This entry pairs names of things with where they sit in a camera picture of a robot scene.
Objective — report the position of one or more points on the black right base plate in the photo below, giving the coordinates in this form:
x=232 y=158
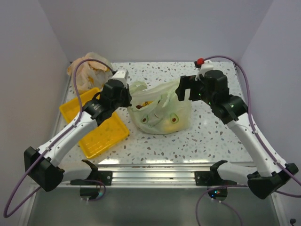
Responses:
x=208 y=178

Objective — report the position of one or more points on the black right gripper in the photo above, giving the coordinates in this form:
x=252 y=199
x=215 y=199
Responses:
x=186 y=82

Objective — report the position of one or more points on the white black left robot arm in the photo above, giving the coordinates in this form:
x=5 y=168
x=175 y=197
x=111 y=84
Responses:
x=96 y=123

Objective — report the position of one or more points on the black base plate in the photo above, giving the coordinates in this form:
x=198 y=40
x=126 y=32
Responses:
x=94 y=178
x=208 y=178

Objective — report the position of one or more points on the yellow plastic tray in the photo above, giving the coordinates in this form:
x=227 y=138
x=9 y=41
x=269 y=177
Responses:
x=111 y=132

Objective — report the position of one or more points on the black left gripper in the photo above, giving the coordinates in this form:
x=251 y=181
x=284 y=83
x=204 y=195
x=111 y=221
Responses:
x=126 y=90

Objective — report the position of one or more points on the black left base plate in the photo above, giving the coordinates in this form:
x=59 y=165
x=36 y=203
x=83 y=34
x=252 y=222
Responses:
x=94 y=178

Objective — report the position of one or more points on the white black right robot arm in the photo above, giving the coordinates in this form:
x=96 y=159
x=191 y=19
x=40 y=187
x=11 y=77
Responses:
x=271 y=171

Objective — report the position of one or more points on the green knotted plastic bag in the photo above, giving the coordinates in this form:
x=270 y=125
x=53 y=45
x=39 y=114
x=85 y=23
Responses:
x=165 y=115

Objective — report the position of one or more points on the bunch of longan fruit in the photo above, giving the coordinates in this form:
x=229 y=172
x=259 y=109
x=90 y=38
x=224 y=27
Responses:
x=144 y=104

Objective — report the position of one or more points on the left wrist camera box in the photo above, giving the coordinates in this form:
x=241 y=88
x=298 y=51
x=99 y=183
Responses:
x=121 y=75

